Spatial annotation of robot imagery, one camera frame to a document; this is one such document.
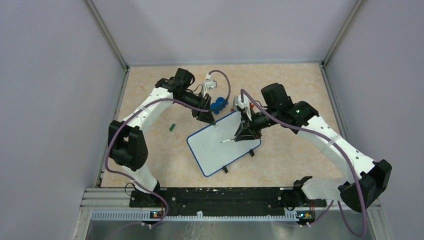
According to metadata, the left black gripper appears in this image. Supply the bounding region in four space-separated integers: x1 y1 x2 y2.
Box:
175 90 216 125

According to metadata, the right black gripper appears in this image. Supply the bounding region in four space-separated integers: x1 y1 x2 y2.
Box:
234 106 279 141

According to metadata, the green-capped whiteboard marker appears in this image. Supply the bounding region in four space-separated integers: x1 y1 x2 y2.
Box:
220 138 234 143

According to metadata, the green marker cap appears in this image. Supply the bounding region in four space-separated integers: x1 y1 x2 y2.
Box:
169 123 176 132

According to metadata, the blue-framed whiteboard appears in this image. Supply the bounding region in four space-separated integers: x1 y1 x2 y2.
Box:
186 111 262 177

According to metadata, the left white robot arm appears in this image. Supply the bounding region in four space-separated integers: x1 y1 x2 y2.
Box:
106 68 216 207

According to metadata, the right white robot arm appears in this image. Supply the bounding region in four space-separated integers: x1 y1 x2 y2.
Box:
232 83 392 213

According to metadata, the blue toy car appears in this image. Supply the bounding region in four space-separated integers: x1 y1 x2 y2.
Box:
210 97 229 115

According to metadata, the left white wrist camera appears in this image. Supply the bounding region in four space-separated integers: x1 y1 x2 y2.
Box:
201 73 218 96

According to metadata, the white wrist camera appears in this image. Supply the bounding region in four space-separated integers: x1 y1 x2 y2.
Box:
232 95 252 121
201 73 218 96

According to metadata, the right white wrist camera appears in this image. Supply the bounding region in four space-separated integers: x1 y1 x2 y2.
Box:
232 95 252 121

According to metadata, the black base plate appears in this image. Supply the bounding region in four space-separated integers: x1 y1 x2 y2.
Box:
130 187 327 209

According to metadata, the aluminium frame rail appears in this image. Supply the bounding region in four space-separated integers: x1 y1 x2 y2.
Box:
72 186 387 240

